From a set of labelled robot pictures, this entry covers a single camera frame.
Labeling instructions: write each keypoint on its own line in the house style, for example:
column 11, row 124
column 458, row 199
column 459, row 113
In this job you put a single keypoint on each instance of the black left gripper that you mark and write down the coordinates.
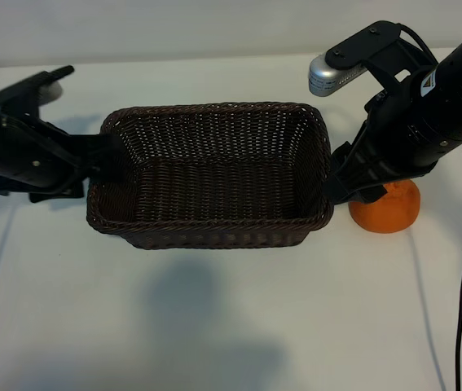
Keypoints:
column 39, row 155

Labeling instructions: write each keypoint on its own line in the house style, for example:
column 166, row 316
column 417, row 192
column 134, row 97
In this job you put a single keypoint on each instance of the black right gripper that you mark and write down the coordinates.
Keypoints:
column 406, row 134

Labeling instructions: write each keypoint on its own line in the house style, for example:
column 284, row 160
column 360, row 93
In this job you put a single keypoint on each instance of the orange fruit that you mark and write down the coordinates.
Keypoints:
column 389, row 213

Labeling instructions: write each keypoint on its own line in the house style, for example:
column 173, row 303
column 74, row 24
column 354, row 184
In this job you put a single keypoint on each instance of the dark brown wicker basket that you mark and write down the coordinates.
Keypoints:
column 214, row 191

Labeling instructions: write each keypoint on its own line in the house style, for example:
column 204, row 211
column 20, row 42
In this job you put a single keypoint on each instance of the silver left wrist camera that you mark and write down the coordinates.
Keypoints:
column 51, row 91

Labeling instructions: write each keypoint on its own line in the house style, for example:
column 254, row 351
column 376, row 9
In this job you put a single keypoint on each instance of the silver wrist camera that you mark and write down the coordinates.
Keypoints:
column 51, row 91
column 326, row 79

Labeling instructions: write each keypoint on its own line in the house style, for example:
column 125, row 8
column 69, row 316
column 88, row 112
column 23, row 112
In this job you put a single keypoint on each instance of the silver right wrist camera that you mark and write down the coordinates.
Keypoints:
column 326, row 79

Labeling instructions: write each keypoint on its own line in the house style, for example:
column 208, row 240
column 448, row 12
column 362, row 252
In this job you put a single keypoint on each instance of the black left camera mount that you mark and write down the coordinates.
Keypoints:
column 18, row 89

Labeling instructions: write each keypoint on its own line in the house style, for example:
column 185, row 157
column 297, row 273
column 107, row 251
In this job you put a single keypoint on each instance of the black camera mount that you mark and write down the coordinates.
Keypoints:
column 18, row 89
column 363, row 44

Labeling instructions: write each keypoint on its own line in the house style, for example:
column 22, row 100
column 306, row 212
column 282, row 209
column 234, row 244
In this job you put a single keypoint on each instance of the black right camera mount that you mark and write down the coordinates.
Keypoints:
column 363, row 44

